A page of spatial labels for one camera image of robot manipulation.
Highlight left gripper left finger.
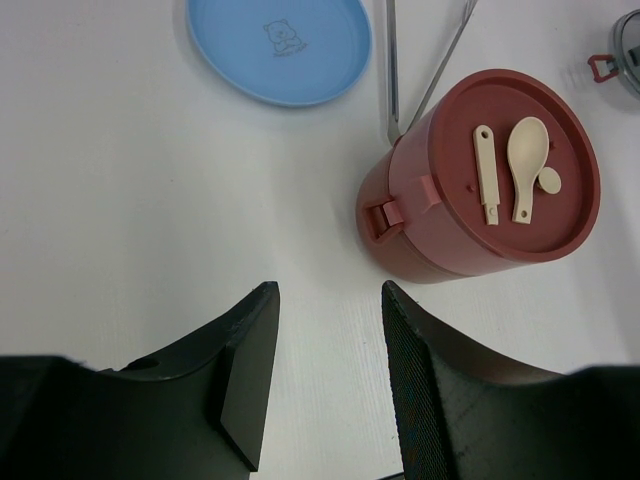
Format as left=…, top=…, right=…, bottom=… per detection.
left=1, top=282, right=279, bottom=479

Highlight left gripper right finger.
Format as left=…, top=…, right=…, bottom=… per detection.
left=381, top=281, right=639, bottom=479

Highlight red steel bowl with handle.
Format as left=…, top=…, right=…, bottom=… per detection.
left=356, top=114, right=501, bottom=274

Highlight red lid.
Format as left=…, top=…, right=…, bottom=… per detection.
left=428, top=69, right=600, bottom=274

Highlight long metal tongs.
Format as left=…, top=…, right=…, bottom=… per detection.
left=385, top=0, right=477, bottom=146

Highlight grey lid with handle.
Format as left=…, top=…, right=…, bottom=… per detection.
left=587, top=9, right=639, bottom=99

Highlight blue plate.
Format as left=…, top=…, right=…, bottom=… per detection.
left=186, top=1, right=372, bottom=108

